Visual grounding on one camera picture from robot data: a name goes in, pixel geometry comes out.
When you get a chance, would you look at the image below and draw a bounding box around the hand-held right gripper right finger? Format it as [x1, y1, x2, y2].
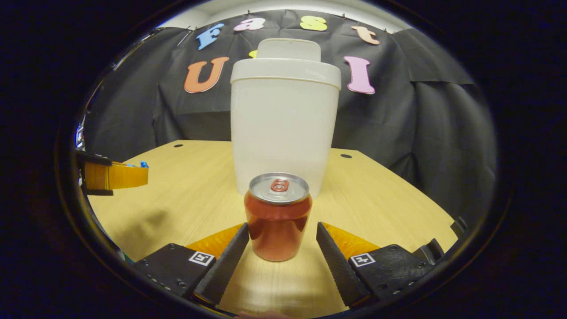
[316, 222, 432, 310]

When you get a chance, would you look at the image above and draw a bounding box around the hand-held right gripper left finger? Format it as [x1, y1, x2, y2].
[133, 223, 250, 306]

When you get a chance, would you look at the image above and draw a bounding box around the red pop can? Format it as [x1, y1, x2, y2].
[244, 172, 313, 262]

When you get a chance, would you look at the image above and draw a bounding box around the white desktop garbage bin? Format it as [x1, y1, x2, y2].
[229, 38, 342, 198]

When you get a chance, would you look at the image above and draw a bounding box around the wooden desktop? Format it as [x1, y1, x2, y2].
[86, 140, 459, 317]

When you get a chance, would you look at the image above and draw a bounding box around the black backdrop cloth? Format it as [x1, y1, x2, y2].
[82, 9, 499, 222]

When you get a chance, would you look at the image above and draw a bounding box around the row of small cloth clips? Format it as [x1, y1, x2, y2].
[151, 9, 390, 36]

